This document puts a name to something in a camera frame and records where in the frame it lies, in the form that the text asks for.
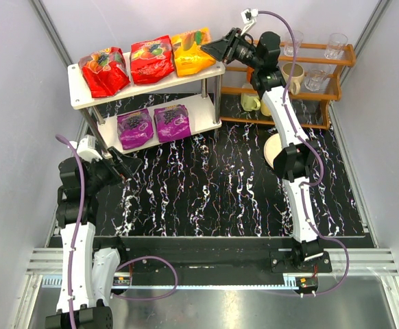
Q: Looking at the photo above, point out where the yellow mango candy bag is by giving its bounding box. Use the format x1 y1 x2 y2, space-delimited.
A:
170 27 216 77

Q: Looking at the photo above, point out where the purple candy bag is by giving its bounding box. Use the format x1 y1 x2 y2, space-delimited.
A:
154 104 191 143
117 108 154 150

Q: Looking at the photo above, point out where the small red candy bag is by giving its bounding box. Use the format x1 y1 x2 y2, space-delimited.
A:
130 35 175 85

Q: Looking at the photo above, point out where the large red candy bag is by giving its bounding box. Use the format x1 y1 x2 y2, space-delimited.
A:
78 47 130 98

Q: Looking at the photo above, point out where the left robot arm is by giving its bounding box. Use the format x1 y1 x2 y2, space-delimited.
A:
45 147 142 328

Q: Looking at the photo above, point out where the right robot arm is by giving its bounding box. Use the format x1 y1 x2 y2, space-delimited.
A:
200 28 324 269

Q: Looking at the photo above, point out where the white two-tier shelf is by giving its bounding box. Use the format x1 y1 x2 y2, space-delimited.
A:
67 62 226 154

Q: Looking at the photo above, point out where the clear glass middle shelf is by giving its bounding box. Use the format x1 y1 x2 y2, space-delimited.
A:
304 67 329 92

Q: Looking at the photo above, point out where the orange mug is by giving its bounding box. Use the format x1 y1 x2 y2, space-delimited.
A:
247 67 254 84

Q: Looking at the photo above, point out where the clear glass top left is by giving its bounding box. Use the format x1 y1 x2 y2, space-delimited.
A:
283 30 304 57

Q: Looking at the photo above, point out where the clear glass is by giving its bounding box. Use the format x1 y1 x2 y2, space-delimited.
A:
324 33 348 60
283 30 304 57

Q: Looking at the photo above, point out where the green mug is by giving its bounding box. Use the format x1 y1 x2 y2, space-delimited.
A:
241 93 261 112

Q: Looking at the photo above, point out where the wooden cup rack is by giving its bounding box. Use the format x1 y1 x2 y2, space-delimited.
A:
221 43 356 130

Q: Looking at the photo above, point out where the yellow mug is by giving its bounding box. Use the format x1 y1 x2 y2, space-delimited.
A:
261 101 271 117

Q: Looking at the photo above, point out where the beige ceramic mug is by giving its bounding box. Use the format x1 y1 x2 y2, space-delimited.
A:
281 62 305 95

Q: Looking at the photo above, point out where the clear glass top right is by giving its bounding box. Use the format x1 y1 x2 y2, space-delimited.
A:
324 33 348 60

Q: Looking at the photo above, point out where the pink beige plate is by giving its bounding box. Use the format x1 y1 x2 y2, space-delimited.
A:
263 134 282 169

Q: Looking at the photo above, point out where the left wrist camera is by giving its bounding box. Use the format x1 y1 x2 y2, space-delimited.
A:
70 134 103 163

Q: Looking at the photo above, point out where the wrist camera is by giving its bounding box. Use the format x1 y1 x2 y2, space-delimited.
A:
70 134 103 163
241 8 258 34

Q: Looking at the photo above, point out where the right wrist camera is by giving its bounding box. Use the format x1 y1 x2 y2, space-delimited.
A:
241 8 258 34

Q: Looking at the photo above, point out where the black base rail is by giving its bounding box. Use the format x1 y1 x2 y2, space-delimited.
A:
89 236 333 278

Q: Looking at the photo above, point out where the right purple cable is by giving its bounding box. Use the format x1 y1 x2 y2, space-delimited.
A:
257 10 350 298

